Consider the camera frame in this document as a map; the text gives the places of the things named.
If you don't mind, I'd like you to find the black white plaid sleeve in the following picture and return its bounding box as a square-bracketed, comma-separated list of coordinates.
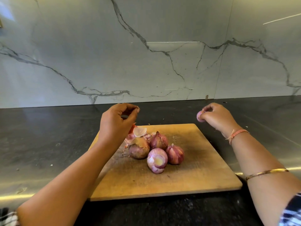
[0, 208, 19, 226]

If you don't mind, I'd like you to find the person's right forearm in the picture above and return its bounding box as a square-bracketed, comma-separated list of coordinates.
[228, 132, 301, 226]

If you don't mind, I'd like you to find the pile of onion peels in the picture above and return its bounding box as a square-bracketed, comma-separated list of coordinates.
[124, 124, 152, 145]

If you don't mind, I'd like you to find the person's right hand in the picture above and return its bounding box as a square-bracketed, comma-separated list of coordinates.
[200, 102, 241, 138]

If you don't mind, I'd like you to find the gold bangle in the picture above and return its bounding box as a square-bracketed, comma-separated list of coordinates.
[246, 168, 290, 181]

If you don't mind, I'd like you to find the brownish red onion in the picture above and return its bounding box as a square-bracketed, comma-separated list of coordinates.
[128, 137, 151, 160]

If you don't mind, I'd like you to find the orange thread bracelet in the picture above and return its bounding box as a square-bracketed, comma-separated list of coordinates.
[226, 129, 249, 145]

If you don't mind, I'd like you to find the person's left hand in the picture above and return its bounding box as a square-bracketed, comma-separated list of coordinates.
[98, 103, 141, 148]

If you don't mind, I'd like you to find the red onion with pale patch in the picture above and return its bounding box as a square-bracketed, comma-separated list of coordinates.
[147, 148, 168, 174]

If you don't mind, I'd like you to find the person's left forearm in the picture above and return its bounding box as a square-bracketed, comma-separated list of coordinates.
[16, 138, 118, 226]

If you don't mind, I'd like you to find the wooden cutting board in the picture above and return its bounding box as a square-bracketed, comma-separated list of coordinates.
[89, 123, 243, 202]

